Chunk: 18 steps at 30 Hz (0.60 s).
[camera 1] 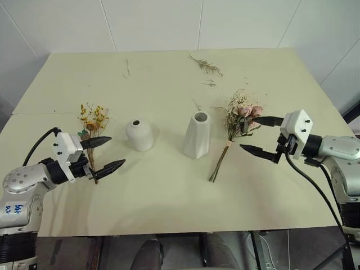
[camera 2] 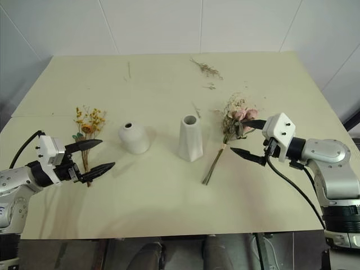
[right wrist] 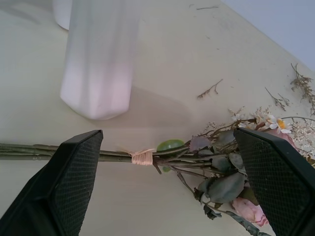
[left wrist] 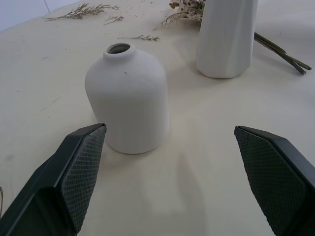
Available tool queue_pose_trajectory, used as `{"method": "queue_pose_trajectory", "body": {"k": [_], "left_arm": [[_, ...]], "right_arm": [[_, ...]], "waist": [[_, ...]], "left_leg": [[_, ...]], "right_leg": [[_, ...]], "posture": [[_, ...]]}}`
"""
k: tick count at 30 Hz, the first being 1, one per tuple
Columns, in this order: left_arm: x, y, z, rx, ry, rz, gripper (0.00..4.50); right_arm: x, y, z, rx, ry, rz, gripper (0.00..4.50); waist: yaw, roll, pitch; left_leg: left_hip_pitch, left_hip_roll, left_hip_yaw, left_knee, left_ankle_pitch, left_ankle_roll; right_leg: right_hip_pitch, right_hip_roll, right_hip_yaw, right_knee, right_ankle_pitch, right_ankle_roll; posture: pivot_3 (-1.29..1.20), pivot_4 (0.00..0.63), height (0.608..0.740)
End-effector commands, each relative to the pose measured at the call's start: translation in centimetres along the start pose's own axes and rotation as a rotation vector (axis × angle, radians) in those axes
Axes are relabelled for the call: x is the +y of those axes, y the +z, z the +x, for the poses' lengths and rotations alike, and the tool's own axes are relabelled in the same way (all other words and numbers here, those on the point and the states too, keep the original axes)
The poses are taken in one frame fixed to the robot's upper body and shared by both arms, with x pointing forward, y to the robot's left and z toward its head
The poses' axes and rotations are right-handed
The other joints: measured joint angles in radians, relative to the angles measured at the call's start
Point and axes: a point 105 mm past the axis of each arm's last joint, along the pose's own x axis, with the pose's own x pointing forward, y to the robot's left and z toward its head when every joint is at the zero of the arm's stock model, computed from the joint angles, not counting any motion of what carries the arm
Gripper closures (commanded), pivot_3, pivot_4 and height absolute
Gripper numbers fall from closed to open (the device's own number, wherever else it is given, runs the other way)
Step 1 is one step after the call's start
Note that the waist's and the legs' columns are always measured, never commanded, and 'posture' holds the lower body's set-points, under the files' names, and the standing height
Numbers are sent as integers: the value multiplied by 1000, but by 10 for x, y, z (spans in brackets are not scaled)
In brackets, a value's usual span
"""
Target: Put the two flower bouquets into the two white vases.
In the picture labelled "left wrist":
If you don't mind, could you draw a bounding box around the tall faceted white vase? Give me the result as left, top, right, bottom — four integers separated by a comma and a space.
195, 0, 258, 79

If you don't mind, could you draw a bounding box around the dried white flower bunch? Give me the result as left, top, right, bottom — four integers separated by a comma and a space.
153, 0, 313, 76

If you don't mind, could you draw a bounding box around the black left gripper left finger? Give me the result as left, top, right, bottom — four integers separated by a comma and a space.
0, 123, 107, 236

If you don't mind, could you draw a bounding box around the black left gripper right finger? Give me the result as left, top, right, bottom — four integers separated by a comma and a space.
234, 125, 315, 236

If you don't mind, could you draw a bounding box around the short round white vase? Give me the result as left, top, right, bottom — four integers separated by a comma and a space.
84, 43, 170, 155

